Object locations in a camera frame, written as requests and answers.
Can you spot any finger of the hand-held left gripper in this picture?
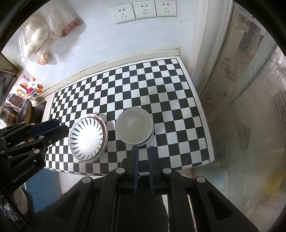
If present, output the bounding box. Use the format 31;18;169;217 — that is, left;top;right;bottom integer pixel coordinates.
0;119;60;146
0;125;70;160

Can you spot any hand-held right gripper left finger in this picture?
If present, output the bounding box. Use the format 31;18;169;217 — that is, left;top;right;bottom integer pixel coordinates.
45;145;140;232

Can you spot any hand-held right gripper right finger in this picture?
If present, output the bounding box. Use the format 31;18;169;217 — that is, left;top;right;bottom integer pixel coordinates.
147;145;260;232

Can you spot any white plate with blue leaves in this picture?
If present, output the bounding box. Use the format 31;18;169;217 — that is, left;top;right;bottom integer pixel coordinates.
69;116;105;160

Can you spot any black glass cooktop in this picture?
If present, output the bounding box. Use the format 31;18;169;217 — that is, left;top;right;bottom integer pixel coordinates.
33;101;48;123

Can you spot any dark wok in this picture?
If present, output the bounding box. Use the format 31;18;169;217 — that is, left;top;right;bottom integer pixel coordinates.
18;99;34;125

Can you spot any blue cabinet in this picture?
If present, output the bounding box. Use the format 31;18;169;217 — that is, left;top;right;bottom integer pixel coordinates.
23;171;61;197

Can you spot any steel pot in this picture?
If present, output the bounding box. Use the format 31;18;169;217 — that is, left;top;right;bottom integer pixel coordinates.
0;106;19;129

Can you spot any steel range hood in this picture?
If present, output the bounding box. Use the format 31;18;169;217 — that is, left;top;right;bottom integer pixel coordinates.
0;54;23;107

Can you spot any plastic bag with orange contents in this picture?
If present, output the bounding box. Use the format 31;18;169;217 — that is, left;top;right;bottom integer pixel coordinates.
36;50;53;66

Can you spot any black and white checkered mat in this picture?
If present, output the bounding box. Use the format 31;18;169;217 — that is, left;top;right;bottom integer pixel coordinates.
45;57;211;177

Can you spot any plastic bag with white contents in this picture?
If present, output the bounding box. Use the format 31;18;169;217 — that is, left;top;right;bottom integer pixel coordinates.
19;21;56;59

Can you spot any plastic bag with brown contents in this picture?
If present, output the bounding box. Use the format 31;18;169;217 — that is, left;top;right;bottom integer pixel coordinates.
42;4;82;39

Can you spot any glass sliding door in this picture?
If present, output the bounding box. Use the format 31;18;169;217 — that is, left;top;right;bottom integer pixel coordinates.
199;0;286;223

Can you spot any white wall socket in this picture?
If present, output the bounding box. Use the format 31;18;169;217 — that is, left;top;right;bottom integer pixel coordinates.
109;5;136;24
155;0;177;17
133;1;157;20

